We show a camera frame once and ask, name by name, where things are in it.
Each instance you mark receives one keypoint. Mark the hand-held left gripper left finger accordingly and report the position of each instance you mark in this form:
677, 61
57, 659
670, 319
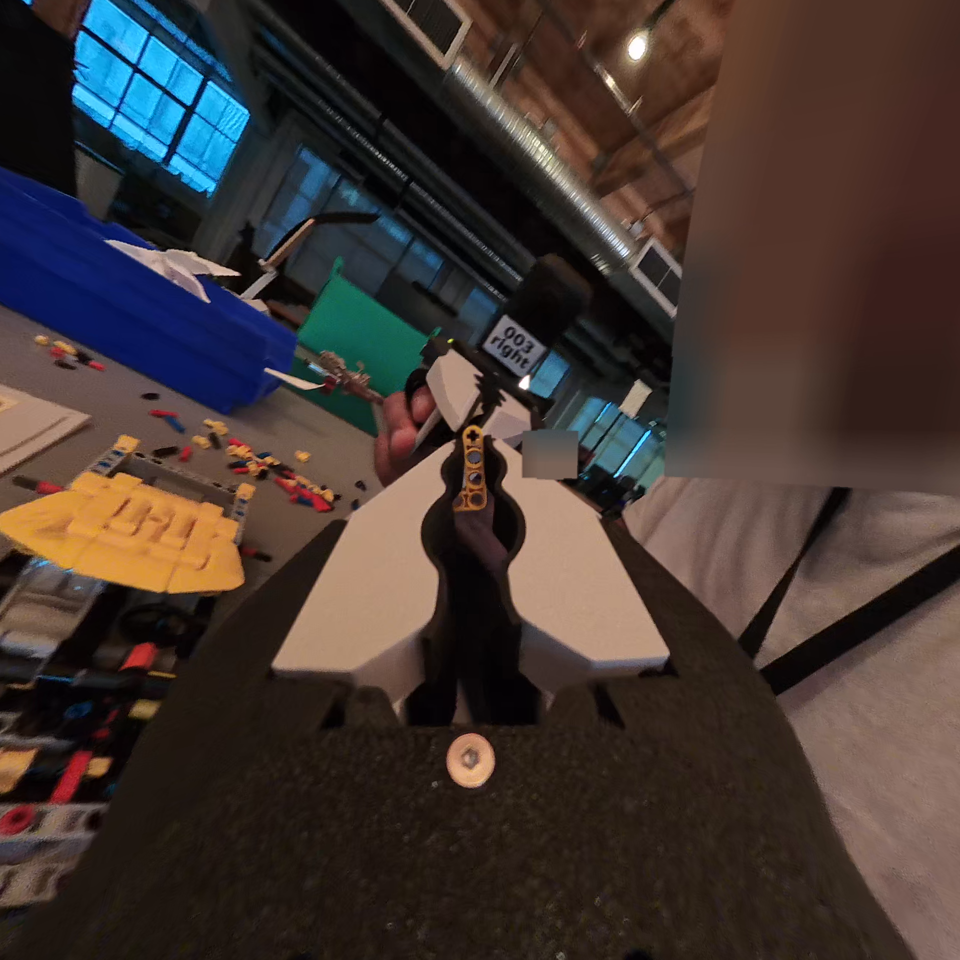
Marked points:
352, 600

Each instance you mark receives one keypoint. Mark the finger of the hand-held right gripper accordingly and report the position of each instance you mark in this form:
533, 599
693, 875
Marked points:
517, 427
454, 390

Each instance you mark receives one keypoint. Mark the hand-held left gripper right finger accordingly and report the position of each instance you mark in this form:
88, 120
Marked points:
585, 600

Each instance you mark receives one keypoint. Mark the small yellow angled beam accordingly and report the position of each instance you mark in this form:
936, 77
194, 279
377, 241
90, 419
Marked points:
472, 469

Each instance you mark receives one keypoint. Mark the grey desk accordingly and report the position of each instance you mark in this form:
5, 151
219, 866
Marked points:
112, 405

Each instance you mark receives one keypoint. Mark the person's right hand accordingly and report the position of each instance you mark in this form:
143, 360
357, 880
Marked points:
397, 442

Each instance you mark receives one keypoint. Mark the brown toy model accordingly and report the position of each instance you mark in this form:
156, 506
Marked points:
349, 375

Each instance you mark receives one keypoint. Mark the green upright panel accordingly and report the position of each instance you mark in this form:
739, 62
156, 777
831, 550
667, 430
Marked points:
360, 330

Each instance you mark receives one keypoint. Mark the hanging white paper sheet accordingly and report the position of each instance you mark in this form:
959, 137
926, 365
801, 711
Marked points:
636, 397

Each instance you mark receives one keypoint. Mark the small heap of coloured pins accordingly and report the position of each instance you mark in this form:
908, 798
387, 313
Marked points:
255, 465

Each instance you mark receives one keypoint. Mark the partly built yellow toy car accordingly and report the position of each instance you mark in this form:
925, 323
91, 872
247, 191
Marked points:
150, 532

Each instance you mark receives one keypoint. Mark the crumpled white papers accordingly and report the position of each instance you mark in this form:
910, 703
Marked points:
176, 266

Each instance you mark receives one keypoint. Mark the blue storage bin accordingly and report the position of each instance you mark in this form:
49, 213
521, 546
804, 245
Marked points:
150, 315

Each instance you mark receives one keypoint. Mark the white t-shirt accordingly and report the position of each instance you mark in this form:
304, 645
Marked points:
862, 750

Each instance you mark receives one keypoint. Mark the open instruction booklet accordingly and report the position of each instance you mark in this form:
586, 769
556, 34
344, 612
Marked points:
30, 431

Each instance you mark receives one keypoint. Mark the black monitor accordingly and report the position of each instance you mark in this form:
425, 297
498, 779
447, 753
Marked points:
30, 97

